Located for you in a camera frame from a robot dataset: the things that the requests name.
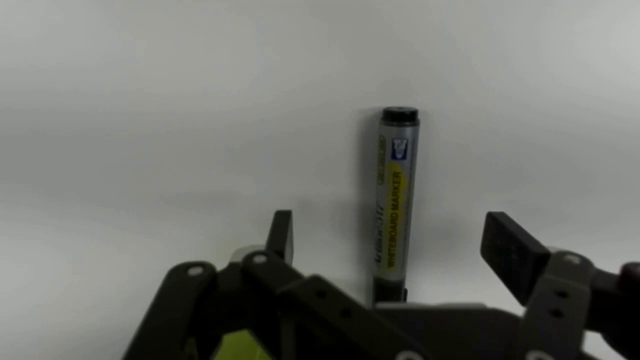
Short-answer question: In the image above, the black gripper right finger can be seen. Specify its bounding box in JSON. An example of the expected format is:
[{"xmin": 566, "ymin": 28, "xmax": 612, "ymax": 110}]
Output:
[{"xmin": 479, "ymin": 212, "xmax": 640, "ymax": 360}]

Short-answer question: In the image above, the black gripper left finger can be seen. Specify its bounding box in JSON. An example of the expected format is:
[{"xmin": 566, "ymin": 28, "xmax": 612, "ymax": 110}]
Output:
[{"xmin": 119, "ymin": 208, "xmax": 375, "ymax": 360}]

